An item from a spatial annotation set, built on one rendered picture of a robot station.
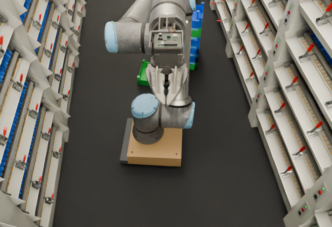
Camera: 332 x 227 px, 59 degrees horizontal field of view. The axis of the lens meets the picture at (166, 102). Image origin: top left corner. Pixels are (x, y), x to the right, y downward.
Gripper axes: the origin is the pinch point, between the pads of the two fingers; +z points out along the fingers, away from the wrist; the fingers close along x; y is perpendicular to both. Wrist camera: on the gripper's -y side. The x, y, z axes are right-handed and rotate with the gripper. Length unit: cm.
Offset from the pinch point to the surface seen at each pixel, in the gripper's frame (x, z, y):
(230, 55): 47, -144, -120
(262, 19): 55, -118, -66
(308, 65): 60, -57, -46
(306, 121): 61, -40, -65
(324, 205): 63, -6, -75
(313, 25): 57, -62, -28
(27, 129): -65, -35, -64
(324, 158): 64, -22, -64
